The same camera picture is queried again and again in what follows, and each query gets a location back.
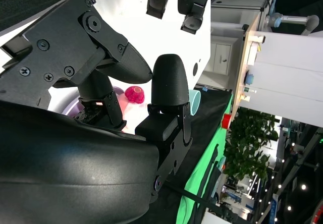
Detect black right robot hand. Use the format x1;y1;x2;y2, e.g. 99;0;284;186
0;0;194;224

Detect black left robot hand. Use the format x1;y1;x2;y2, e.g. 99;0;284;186
145;0;216;35

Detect pink plush doll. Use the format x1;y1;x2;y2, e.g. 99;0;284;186
115;86;146;134

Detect purple plastic plate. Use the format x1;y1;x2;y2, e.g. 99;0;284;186
60;85;125;117

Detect white cabinet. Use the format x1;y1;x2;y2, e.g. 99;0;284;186
201;36;243;90

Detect wooden board table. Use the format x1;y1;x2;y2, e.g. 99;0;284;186
231;13;266;120

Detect teal plastic mug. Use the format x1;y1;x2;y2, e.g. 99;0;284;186
187;88;202;117

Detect black backdrop cloth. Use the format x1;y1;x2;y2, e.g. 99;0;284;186
148;82;233;224

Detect red small block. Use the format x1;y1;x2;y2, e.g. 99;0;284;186
222;113;232;130

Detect green cloth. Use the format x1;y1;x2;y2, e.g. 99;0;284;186
176;96;234;224

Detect green leafy plant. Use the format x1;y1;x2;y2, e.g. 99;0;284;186
223;107;280;182

